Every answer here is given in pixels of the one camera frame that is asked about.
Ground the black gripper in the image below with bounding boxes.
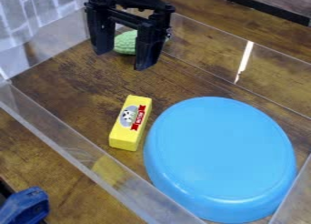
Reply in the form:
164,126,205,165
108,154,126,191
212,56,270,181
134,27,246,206
85,0,174,71

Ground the yellow brick with label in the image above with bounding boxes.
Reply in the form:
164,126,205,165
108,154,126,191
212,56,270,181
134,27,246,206
108,95,152,151

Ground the blue round tray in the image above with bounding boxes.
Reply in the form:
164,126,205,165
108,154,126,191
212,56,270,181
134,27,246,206
142,97,296,224

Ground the green knobbly toy vegetable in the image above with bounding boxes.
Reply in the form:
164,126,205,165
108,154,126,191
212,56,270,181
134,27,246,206
113,30,137,56

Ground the blue clamp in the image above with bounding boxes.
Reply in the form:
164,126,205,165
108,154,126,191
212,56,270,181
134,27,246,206
0,187,49,224

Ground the clear acrylic enclosure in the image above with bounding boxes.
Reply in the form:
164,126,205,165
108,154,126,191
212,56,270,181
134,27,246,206
0,0,311,224

